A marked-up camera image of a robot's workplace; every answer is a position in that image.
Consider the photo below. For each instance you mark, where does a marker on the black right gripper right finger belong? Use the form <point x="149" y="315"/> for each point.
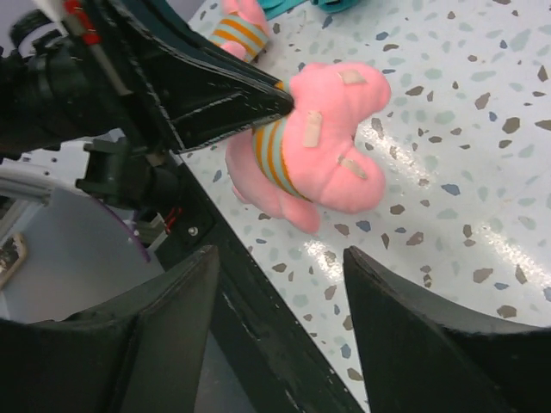
<point x="423" y="353"/>

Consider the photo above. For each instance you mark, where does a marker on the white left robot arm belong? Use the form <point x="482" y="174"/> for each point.
<point x="104" y="166"/>

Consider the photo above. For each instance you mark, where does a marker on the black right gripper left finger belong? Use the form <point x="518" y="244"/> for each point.
<point x="141" y="351"/>

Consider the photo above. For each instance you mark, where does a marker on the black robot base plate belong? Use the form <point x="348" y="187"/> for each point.
<point x="275" y="360"/>

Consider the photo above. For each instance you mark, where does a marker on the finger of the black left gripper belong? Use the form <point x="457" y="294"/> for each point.
<point x="196" y="115"/>
<point x="196" y="66"/>

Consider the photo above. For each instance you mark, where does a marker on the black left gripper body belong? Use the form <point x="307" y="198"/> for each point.
<point x="85" y="79"/>

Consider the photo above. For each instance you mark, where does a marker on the pink pig plush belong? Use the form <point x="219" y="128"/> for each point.
<point x="308" y="159"/>
<point x="243" y="29"/>

